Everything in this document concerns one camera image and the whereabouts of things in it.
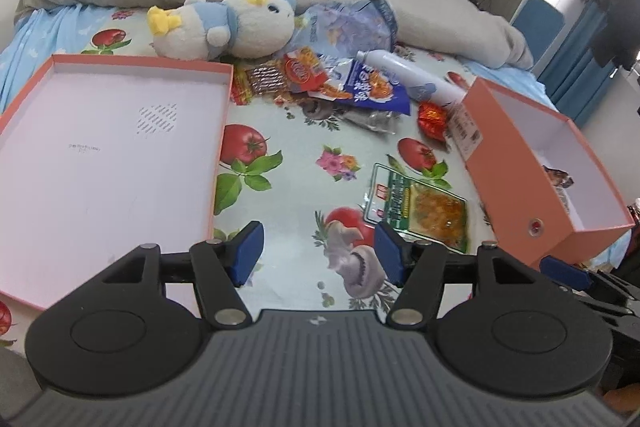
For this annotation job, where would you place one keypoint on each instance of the orange storage box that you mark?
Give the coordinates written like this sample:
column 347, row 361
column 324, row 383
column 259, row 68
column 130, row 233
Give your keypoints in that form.
column 504, row 139

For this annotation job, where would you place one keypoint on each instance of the blue chair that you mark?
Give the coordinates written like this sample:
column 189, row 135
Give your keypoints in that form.
column 540, row 23

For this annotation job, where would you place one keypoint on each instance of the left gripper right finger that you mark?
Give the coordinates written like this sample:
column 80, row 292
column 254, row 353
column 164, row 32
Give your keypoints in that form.
column 492, row 320

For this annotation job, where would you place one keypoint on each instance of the green clear snack bag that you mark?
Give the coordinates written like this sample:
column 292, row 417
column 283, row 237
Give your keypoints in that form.
column 417, row 209

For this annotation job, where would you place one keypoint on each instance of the brown spicy strip packet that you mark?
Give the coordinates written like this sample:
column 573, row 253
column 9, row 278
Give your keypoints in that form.
column 259, row 80

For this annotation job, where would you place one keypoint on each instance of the floral bed sheet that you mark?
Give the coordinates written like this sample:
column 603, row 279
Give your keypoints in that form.
column 324, row 175

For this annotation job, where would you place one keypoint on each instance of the red round-logo snack packet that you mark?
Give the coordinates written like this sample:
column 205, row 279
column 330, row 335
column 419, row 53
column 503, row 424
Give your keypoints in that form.
column 303, row 70

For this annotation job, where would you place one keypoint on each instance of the shiny red foil packet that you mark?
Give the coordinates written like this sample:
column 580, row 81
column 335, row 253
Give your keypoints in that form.
column 432, row 121

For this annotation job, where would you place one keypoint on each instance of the dark clear snack packet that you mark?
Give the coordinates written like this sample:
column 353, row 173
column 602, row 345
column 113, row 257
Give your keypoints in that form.
column 377, row 121

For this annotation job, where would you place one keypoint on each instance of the hanging dark jackets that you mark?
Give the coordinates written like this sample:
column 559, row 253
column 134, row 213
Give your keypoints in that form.
column 617, row 42

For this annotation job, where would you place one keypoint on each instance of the white blue plush toy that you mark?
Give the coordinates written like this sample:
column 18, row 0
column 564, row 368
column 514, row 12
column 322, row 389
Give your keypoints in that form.
column 202, row 30

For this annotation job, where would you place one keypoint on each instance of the blue white noodle snack bag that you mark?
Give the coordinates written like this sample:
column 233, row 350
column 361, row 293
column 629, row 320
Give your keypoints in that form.
column 355, row 84

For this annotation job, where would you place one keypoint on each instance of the blue curtain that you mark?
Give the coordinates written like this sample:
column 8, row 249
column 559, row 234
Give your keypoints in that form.
column 575, row 83

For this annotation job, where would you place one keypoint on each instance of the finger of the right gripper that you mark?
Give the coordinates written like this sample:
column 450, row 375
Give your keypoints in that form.
column 565, row 274

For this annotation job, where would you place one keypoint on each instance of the white red jerky bag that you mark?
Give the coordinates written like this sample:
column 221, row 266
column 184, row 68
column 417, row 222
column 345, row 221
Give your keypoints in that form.
column 561, row 181

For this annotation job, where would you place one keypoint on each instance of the white spray bottle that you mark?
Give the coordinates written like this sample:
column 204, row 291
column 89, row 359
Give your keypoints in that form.
column 421, row 86

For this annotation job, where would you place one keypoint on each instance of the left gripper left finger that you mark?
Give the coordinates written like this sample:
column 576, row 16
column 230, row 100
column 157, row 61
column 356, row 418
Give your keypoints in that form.
column 144, row 319

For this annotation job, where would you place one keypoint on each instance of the blue tissue pack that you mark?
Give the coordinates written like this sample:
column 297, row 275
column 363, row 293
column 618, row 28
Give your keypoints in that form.
column 344, row 29

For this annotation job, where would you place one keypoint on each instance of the orange box lid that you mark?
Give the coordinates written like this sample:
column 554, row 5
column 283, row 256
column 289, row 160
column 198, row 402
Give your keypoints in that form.
column 100, row 154

